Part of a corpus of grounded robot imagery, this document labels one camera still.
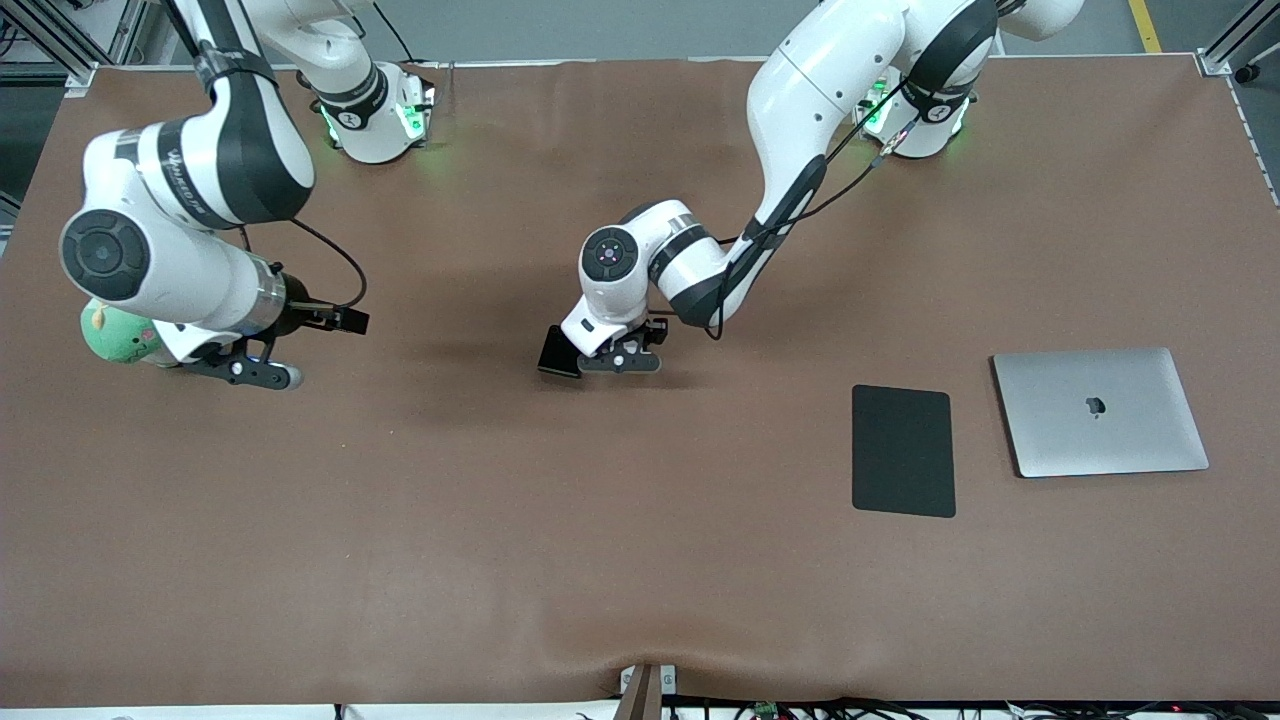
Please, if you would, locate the black mouse pad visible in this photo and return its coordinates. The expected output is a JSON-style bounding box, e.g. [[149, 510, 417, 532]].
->
[[851, 384, 958, 520]]

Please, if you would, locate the silver closed laptop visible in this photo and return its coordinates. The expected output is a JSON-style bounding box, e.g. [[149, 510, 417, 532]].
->
[[991, 346, 1211, 480]]

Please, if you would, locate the aluminium frame profile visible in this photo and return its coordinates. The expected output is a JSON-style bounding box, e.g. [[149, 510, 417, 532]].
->
[[1198, 0, 1280, 79], [0, 0, 153, 91]]

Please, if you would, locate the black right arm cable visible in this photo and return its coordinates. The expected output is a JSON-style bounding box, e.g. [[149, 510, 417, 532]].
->
[[288, 217, 369, 311]]

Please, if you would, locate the black right base cable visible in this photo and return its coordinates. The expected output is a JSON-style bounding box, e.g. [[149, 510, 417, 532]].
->
[[380, 5, 418, 67]]

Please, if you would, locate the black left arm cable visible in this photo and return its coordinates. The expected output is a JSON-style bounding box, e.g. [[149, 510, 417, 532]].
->
[[704, 95, 923, 342]]

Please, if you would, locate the green dinosaur plush toy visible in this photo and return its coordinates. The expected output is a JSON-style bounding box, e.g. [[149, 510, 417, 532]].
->
[[79, 298, 169, 368]]

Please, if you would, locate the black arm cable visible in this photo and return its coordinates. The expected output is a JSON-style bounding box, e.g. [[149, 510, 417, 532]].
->
[[288, 217, 369, 311], [704, 95, 923, 342]]

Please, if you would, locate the black phone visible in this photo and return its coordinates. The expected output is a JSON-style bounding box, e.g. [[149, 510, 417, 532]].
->
[[536, 324, 584, 380]]

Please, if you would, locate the grey metal bracket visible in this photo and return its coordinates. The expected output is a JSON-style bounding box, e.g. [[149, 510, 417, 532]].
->
[[617, 662, 679, 720]]

